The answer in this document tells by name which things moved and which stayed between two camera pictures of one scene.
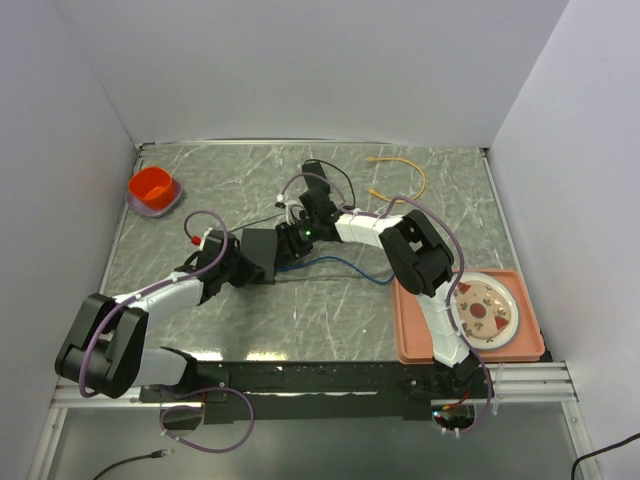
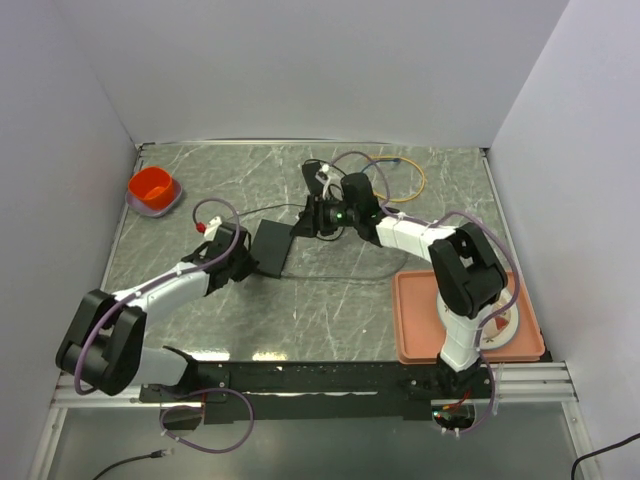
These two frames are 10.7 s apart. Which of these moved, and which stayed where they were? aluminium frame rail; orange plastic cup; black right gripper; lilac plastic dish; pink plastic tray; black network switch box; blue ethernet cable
Moved: black right gripper; black network switch box; blue ethernet cable
Stayed: aluminium frame rail; orange plastic cup; pink plastic tray; lilac plastic dish
